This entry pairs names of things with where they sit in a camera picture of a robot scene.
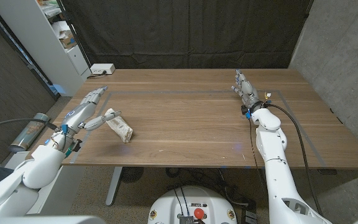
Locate brown cardboard box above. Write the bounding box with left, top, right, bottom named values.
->
left=58, top=30, right=78, bottom=49

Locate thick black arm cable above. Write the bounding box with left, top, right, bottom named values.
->
left=263, top=103, right=323, bottom=216
left=0, top=118, right=59, bottom=134

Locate beige packet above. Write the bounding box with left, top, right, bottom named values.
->
left=105, top=108, right=134, bottom=144

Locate white table leg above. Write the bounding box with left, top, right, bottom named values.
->
left=105, top=167, right=124, bottom=207

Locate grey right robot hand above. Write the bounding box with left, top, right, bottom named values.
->
left=231, top=68, right=261, bottom=110

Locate white shelf cabinet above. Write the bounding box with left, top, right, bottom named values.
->
left=0, top=0, right=92, bottom=97

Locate black backdrop stand pole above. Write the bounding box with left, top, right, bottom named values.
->
left=56, top=0, right=92, bottom=68

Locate black power adapter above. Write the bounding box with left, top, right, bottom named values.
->
left=240, top=198, right=258, bottom=224

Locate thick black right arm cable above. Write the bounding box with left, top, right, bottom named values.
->
left=263, top=103, right=323, bottom=216

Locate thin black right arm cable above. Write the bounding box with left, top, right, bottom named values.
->
left=248, top=119, right=266, bottom=187

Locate black round floor fan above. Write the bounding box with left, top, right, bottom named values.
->
left=121, top=167, right=144, bottom=184

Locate white robot head housing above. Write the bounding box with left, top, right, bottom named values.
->
left=0, top=215, right=107, bottom=224

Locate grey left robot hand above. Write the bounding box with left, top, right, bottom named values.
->
left=59, top=86, right=122, bottom=132

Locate black backdrop curtain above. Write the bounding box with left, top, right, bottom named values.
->
left=60, top=0, right=314, bottom=70

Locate white robot torso base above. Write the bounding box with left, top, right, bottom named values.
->
left=147, top=185, right=238, bottom=224

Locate white power strip box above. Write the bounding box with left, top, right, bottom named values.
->
left=89, top=63, right=116, bottom=75

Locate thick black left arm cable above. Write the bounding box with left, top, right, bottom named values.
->
left=0, top=118, right=59, bottom=134

